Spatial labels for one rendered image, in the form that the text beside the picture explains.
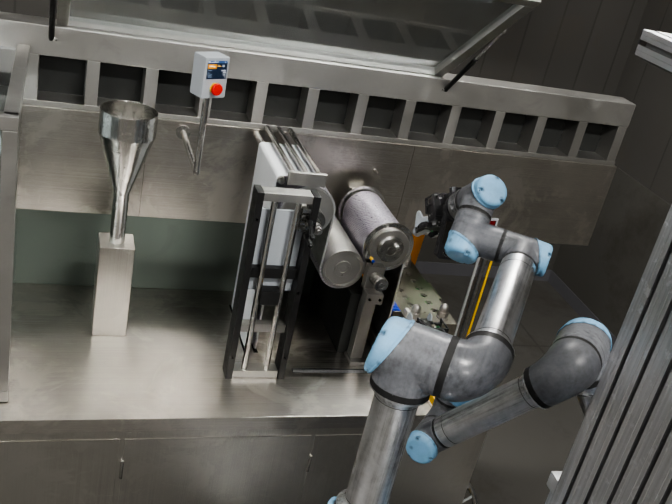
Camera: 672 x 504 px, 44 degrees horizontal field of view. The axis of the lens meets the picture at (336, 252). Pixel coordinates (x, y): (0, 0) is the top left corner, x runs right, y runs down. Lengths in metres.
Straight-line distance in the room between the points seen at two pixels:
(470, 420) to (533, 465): 1.94
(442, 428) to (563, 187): 1.20
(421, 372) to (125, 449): 0.93
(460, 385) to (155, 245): 1.29
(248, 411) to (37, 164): 0.89
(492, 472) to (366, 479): 2.09
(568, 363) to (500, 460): 2.01
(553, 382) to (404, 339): 0.42
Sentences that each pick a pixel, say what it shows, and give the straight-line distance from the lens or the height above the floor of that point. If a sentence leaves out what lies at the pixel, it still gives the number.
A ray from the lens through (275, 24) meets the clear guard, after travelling 2.25.
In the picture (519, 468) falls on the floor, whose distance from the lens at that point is 3.79.
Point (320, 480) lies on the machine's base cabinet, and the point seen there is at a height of 0.66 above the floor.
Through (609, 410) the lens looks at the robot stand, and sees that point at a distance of 1.40.
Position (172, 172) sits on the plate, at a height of 1.29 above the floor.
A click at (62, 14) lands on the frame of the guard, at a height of 1.69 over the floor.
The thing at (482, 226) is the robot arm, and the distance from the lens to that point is 1.81.
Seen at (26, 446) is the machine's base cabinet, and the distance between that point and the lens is 2.15.
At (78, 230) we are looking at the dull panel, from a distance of 2.50.
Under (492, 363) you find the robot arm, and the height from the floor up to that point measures 1.44.
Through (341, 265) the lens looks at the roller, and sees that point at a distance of 2.29.
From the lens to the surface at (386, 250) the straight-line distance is 2.30.
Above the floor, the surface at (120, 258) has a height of 1.14.
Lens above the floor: 2.19
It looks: 25 degrees down
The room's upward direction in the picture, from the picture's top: 13 degrees clockwise
